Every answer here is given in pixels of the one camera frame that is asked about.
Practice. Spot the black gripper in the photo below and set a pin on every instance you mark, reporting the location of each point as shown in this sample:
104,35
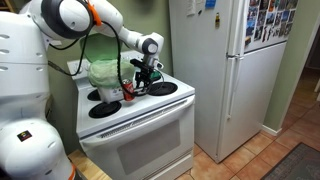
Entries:
142,76

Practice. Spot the red soda can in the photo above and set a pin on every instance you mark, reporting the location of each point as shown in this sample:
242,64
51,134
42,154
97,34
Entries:
128,90

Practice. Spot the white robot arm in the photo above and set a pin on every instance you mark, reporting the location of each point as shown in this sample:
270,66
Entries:
30,147

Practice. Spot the green plastic bin liner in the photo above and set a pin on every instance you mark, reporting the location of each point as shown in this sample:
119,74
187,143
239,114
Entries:
105,73

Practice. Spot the white waste bin green lid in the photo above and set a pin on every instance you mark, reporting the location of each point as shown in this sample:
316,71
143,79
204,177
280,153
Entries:
99,47

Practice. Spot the white electric stove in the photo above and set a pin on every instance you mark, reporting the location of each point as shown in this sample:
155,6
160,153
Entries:
148,138

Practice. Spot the green round lid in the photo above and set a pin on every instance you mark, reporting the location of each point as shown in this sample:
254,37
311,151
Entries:
155,76

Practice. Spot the white refrigerator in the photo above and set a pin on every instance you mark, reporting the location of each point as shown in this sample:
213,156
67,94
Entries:
230,52

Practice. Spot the wooden table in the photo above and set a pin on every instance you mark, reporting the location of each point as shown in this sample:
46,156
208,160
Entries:
86,167

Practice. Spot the patterned floor rug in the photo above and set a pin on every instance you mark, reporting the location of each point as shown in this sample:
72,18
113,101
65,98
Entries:
301,163

